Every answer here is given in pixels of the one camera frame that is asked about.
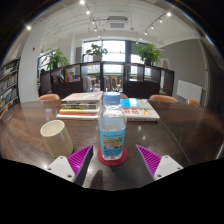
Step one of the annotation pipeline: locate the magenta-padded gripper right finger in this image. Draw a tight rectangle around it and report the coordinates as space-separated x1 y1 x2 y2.
134 144 184 182

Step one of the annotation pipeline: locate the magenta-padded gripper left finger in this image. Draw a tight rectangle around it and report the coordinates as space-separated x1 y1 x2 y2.
46 144 95 187

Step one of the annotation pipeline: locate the clear water bottle blue cap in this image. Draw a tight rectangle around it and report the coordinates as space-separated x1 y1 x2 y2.
98 91 128 161

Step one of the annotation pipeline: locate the cream ceramic cup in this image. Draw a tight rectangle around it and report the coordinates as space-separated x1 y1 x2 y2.
39 119 74 159

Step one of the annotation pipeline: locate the white book with red spine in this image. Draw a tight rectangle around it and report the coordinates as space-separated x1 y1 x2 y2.
55 112 100 121

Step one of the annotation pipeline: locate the white book with red lettering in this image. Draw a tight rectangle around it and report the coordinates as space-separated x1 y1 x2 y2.
123 107 161 122

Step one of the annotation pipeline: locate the yellow-spined book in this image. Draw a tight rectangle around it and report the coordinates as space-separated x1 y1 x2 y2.
59 108 101 115

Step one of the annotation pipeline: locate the dark-spined book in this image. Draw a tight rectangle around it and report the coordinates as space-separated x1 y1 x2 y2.
60 102 101 111

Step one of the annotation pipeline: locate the blue-covered book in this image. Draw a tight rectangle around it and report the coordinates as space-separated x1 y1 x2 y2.
120 97 155 111

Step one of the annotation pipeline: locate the low dark shelf unit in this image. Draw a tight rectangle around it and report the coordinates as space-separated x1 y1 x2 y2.
39 60 175 100

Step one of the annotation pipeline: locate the tall bookshelf with books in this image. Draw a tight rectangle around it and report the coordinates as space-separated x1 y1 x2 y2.
0 57 21 118

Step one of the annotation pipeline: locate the potted green plant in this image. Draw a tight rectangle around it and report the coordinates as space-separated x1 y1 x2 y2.
42 48 70 71

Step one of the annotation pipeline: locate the green plant in dark pot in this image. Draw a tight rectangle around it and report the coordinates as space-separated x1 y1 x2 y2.
134 42 165 66

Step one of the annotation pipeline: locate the green plant in white pot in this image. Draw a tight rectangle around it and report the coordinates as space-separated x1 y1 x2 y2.
85 43 109 63

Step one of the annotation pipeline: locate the ceiling air conditioner unit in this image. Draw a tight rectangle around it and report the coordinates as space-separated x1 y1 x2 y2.
106 15 130 31

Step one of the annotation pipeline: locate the group of ceiling spotlights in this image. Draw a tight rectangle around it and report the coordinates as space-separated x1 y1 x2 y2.
25 0 173 45

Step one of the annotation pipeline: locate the white wall panel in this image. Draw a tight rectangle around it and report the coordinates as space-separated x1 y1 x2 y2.
176 79 204 103

